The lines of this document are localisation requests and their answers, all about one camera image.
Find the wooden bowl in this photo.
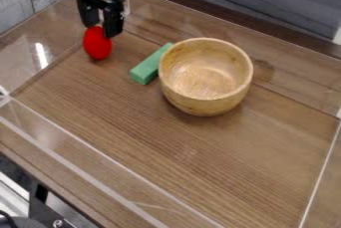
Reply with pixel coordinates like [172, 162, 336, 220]
[160, 38, 255, 116]

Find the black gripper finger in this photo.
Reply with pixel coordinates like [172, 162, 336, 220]
[77, 0, 101, 28]
[103, 3, 126, 38]

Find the black cable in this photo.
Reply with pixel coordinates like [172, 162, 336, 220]
[0, 209, 22, 228]

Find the black table leg bracket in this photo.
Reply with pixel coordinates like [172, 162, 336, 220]
[29, 184, 77, 228]

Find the green rectangular block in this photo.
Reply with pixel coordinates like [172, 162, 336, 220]
[130, 43, 173, 85]

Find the clear acrylic tray wall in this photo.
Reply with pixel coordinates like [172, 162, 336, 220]
[0, 0, 341, 228]

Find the red toy strawberry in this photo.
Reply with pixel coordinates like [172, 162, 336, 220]
[83, 26, 113, 60]

